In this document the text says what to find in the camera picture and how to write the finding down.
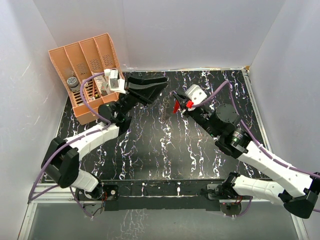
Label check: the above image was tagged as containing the white paper packet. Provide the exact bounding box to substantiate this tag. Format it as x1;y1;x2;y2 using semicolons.
92;72;107;89

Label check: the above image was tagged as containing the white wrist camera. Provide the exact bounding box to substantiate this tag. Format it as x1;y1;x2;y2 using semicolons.
104;68;126;94
185;84;207;105

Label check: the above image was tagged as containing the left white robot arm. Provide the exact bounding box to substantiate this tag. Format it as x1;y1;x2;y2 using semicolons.
41;76;168;200

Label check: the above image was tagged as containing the orange plastic desk organizer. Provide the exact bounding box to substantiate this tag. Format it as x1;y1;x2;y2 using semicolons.
48;33;124;125

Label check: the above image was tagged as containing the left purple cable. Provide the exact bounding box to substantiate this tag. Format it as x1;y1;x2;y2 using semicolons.
29;71;112;201

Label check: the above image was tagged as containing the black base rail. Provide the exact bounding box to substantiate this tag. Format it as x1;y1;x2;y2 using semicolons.
72;176;253;213

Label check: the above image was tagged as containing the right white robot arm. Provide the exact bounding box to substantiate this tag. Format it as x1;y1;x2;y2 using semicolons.
174;94;320;219

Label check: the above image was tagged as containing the black jar white lid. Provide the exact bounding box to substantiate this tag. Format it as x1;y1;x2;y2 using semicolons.
66;76;81;93

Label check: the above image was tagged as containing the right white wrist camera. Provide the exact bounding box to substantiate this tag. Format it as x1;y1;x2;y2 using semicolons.
185;84;207;105

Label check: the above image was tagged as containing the small white red box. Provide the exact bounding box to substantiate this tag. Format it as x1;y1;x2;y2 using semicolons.
100;82;110;96

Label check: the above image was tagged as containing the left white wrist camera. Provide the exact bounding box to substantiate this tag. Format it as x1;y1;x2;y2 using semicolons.
104;68;126;94

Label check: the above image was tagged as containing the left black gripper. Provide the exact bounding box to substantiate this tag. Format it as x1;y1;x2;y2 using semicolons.
117;74;168;117

